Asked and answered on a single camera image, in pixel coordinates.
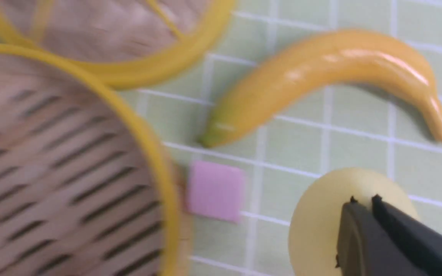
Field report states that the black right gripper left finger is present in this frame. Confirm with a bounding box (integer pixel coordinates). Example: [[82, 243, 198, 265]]
[[336, 196, 421, 276]]

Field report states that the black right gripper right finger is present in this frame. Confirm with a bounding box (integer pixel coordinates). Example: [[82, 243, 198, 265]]
[[371, 195, 442, 276]]

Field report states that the pale yellow bun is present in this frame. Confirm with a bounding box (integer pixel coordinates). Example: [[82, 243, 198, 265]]
[[288, 167, 419, 276]]

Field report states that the bamboo steamer tray yellow rim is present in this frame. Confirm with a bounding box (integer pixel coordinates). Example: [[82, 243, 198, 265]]
[[0, 44, 191, 276]]

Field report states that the woven bamboo steamer lid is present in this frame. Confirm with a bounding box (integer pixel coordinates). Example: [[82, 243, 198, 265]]
[[0, 0, 238, 89]]

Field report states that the light green checkered tablecloth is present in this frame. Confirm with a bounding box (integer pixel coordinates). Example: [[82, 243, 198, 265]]
[[123, 0, 442, 276]]

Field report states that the pink foam cube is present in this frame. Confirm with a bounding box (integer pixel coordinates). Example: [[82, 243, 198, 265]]
[[186, 161, 245, 223]]

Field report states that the yellow toy banana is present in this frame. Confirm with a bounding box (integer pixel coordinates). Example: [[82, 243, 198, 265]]
[[199, 29, 442, 148]]

